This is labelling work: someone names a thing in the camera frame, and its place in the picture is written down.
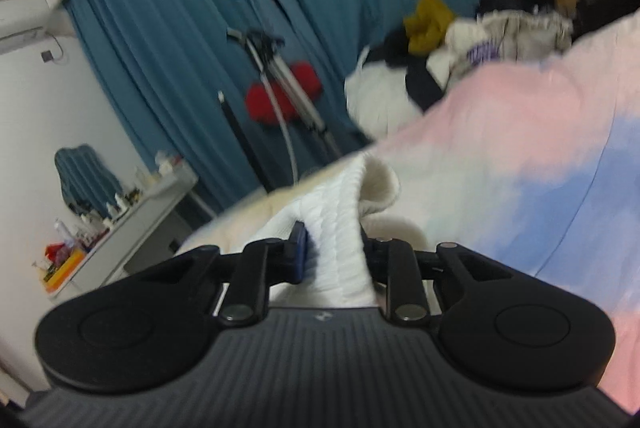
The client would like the pile of mixed clothes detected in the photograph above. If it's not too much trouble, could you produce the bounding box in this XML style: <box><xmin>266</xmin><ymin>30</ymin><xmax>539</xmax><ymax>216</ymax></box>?
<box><xmin>344</xmin><ymin>19</ymin><xmax>502</xmax><ymax>140</ymax></box>

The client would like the mustard yellow garment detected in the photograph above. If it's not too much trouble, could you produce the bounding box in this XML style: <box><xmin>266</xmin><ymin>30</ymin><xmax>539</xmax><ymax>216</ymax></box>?
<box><xmin>403</xmin><ymin>0</ymin><xmax>457</xmax><ymax>55</ymax></box>

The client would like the red cloth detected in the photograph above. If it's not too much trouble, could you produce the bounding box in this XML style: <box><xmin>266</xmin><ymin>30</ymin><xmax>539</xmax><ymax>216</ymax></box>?
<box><xmin>244</xmin><ymin>61</ymin><xmax>322</xmax><ymax>125</ymax></box>

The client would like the pastel tie-dye bed sheet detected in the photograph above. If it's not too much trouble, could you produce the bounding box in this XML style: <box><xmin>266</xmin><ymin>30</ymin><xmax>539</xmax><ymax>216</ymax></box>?
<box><xmin>175</xmin><ymin>8</ymin><xmax>640</xmax><ymax>414</ymax></box>

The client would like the wavy teal frame mirror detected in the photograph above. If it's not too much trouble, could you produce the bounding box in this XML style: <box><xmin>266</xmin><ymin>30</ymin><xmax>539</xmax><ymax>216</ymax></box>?
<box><xmin>53</xmin><ymin>144</ymin><xmax>124</xmax><ymax>215</ymax></box>

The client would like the white sweatshirt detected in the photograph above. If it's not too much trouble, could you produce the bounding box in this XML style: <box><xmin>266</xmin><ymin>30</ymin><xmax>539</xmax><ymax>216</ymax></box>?
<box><xmin>177</xmin><ymin>150</ymin><xmax>430</xmax><ymax>310</ymax></box>

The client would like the white tissue box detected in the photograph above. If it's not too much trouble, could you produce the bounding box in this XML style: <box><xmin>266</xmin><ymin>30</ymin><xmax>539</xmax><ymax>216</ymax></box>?
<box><xmin>155</xmin><ymin>150</ymin><xmax>182</xmax><ymax>175</ymax></box>

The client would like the grey crumpled garment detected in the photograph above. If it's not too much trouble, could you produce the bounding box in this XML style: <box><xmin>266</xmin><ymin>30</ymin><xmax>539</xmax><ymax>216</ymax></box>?
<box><xmin>479</xmin><ymin>9</ymin><xmax>574</xmax><ymax>57</ymax></box>

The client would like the black slim floor stand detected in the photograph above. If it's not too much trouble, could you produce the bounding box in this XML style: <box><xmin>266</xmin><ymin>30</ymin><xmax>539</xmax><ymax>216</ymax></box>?
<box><xmin>218</xmin><ymin>91</ymin><xmax>275</xmax><ymax>195</ymax></box>

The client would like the white air conditioner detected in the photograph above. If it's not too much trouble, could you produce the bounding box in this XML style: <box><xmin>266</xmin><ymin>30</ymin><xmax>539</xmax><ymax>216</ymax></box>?
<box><xmin>0</xmin><ymin>0</ymin><xmax>77</xmax><ymax>55</ymax></box>

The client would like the orange box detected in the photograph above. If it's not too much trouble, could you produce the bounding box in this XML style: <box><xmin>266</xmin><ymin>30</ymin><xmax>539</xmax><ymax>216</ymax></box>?
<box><xmin>43</xmin><ymin>249</ymin><xmax>87</xmax><ymax>295</ymax></box>

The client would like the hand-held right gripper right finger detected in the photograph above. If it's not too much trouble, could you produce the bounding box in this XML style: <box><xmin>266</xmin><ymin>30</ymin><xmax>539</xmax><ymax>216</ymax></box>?
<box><xmin>360</xmin><ymin>232</ymin><xmax>506</xmax><ymax>328</ymax></box>

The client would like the white vanity desk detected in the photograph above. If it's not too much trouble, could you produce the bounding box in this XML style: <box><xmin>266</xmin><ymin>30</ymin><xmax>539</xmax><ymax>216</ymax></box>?
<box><xmin>42</xmin><ymin>162</ymin><xmax>217</xmax><ymax>305</ymax></box>

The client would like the black garment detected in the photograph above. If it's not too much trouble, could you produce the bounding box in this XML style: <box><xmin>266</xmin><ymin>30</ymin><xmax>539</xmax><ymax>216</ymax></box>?
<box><xmin>372</xmin><ymin>28</ymin><xmax>449</xmax><ymax>112</ymax></box>

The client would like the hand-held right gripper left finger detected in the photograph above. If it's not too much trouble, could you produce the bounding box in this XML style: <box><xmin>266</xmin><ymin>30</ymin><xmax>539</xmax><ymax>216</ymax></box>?
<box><xmin>170</xmin><ymin>220</ymin><xmax>308</xmax><ymax>328</ymax></box>

